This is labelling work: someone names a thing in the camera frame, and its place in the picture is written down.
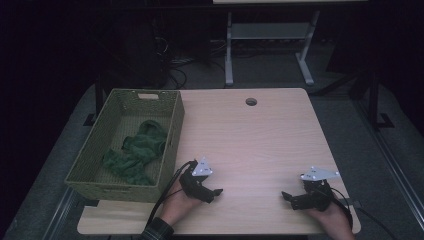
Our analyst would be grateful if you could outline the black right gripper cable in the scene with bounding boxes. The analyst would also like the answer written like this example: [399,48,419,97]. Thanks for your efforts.
[328,186,354,231]

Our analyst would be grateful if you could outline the person's left hand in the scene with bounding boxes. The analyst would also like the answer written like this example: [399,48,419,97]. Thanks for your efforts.
[159,181,202,226]

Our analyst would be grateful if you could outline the grey metal stand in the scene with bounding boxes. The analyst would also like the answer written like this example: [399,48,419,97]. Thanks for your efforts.
[224,9,320,87]

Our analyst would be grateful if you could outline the person's right hand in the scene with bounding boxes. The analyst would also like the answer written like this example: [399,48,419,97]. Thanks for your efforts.
[308,201,356,240]

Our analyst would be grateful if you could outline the green woven basket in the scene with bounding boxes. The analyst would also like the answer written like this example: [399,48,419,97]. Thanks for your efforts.
[64,88,186,204]

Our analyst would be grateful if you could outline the black stand with foot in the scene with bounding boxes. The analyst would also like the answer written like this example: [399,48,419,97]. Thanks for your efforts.
[83,74,105,127]
[366,71,395,130]

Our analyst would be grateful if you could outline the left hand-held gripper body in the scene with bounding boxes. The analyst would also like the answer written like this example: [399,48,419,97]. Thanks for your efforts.
[179,157,215,204]

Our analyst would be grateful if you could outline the bundle of floor cables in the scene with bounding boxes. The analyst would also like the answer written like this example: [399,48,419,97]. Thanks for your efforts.
[164,56,228,90]

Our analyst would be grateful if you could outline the black floor cable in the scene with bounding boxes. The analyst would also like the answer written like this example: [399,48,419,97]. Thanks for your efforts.
[358,207,398,240]

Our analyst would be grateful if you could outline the green pet hoodie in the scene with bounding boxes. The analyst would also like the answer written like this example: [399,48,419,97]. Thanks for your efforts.
[101,119,169,187]

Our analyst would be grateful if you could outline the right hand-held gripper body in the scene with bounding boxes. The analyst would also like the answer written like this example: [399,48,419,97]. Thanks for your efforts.
[299,166,340,212]

